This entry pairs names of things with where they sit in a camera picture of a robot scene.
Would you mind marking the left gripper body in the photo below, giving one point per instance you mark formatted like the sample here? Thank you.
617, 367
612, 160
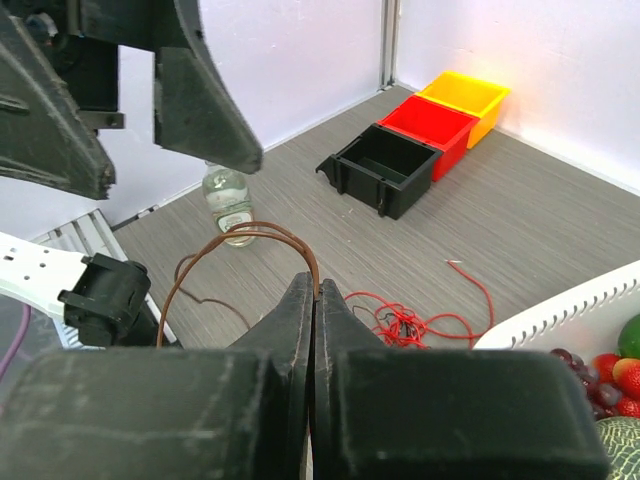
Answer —
81, 40

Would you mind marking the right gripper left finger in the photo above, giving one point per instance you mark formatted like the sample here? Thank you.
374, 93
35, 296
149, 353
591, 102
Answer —
144, 413

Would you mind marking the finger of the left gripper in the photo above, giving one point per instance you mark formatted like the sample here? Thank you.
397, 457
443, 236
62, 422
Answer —
44, 139
194, 113

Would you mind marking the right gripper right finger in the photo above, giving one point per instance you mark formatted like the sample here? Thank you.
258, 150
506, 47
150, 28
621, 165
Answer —
387, 413

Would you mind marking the clear glass bottle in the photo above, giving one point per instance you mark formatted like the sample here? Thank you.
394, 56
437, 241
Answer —
227, 195

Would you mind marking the black plastic bin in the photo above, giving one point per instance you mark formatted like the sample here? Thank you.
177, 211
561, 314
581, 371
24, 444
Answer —
383, 169

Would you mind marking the dark red grape bunch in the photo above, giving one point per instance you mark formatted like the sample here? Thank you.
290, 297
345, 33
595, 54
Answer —
585, 380

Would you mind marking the white fruit basket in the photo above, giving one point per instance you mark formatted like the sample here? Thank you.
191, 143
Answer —
585, 319

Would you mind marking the green netted melon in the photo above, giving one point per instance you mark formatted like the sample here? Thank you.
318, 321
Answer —
620, 438

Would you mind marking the red plastic bin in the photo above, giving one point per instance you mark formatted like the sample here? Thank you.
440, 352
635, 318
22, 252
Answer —
440, 127

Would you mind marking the green lime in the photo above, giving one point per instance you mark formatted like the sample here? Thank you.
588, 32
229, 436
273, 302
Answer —
629, 339

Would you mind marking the yellow plastic bin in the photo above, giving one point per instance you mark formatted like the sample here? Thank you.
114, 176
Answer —
469, 95

